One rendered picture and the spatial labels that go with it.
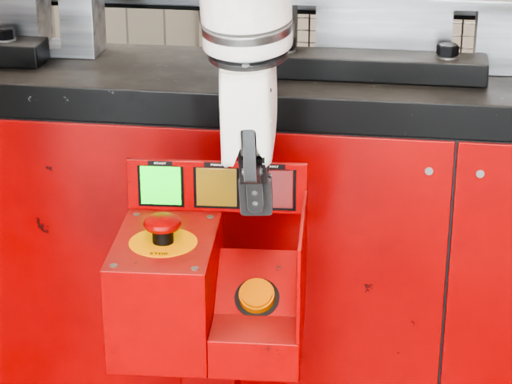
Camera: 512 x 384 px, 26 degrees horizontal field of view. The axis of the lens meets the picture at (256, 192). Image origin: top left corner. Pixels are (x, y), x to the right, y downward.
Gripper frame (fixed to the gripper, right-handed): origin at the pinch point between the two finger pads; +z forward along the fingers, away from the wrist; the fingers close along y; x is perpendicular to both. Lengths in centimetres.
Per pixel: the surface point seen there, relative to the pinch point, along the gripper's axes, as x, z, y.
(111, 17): -73, 84, -274
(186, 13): -45, 82, -270
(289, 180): 2.9, 3.8, -9.7
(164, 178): -10.8, 3.6, -9.9
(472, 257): 24.4, 20.2, -19.3
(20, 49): -32.0, -2.4, -33.3
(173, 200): -10.1, 6.1, -9.6
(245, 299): -1.6, 12.5, 0.5
